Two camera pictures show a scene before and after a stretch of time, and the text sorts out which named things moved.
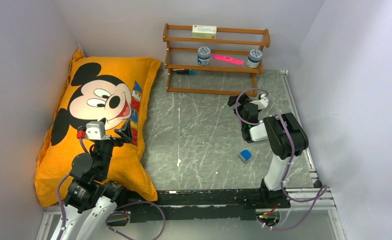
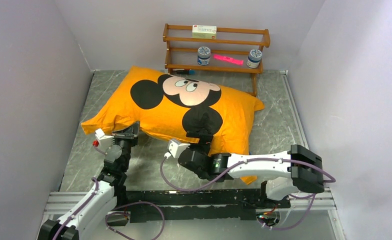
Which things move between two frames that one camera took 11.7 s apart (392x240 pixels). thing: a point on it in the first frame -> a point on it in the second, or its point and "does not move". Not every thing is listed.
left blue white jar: [204, 55] does not move
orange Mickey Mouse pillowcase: [114, 90] -> [177, 107]
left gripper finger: [125, 133] does not move
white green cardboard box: [204, 31] does not move
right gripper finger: [242, 98] -> [205, 132]
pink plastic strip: [228, 59] does not move
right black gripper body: [240, 110] -> [202, 147]
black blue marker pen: [186, 72] does not move
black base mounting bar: [205, 205] does not move
